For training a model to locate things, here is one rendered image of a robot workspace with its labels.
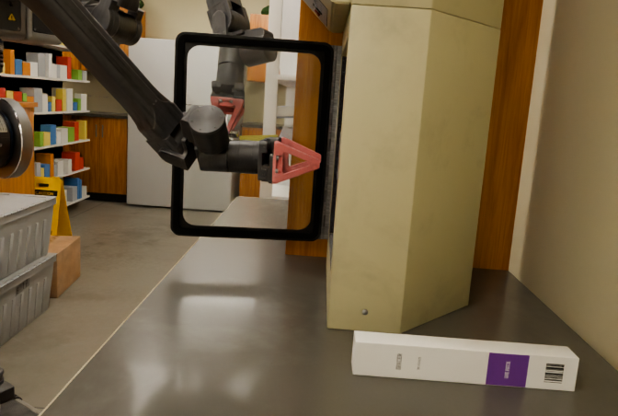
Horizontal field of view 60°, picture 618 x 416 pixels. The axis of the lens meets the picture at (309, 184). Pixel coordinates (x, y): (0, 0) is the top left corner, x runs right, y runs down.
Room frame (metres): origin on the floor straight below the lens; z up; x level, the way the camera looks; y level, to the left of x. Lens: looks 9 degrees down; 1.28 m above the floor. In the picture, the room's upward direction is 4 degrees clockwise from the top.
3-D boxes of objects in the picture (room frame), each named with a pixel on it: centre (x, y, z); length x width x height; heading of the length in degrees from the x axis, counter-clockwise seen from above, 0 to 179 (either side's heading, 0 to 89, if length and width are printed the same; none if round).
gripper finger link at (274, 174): (0.87, 0.03, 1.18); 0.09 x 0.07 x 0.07; 88
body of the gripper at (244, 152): (0.91, 0.10, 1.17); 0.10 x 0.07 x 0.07; 178
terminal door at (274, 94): (1.05, 0.12, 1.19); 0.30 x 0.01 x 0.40; 95
